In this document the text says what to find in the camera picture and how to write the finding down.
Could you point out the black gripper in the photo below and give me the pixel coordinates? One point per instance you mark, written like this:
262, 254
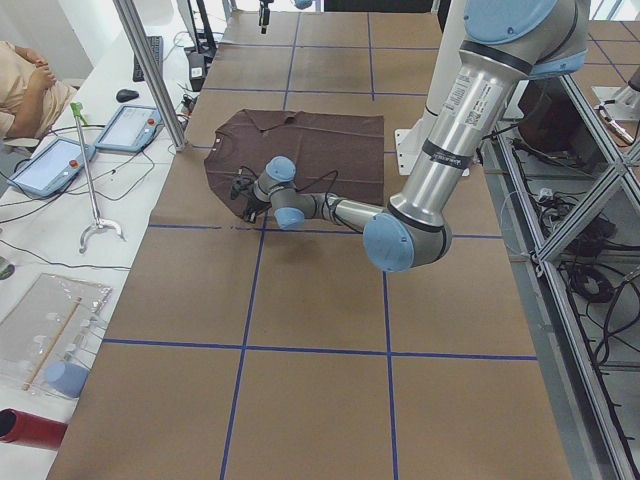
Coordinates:
264, 7
253, 205

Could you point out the near blue teach pendant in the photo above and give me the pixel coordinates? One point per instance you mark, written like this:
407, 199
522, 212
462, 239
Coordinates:
53, 168

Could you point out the black box white label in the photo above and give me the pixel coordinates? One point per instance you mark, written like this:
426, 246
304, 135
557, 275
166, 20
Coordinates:
198, 69

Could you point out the aluminium side frame rack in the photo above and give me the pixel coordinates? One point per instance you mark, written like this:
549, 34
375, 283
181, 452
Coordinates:
566, 157

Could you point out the far blue teach pendant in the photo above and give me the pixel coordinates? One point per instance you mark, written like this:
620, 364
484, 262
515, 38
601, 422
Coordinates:
130, 130

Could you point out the black computer mouse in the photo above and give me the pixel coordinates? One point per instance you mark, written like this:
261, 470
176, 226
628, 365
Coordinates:
126, 95

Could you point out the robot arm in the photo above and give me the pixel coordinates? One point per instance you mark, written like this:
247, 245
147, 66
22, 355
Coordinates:
502, 43
299, 4

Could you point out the seated person beige shirt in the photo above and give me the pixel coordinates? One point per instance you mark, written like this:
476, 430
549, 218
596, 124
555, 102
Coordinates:
32, 97

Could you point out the metal reacher grabber tool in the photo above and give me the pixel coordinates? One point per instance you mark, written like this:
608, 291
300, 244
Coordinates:
99, 224

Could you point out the blue teach pendant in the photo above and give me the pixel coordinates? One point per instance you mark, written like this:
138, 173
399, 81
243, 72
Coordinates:
53, 168
130, 130

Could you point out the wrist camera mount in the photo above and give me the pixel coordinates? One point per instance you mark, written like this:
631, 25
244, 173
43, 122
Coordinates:
241, 185

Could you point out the dark brown t-shirt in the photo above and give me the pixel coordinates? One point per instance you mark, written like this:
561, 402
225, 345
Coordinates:
344, 151

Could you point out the brown kraft paper cover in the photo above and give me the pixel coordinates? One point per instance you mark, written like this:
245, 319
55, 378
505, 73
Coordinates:
245, 352

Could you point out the red cylinder tube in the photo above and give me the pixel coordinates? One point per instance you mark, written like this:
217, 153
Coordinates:
26, 429

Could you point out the aluminium frame post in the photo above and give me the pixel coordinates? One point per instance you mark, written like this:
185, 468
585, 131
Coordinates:
136, 36

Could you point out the clear plastic bag sheet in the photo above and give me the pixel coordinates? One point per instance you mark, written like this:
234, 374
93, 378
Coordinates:
58, 319

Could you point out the blue plastic cup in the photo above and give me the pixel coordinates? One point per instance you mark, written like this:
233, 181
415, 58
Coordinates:
66, 378

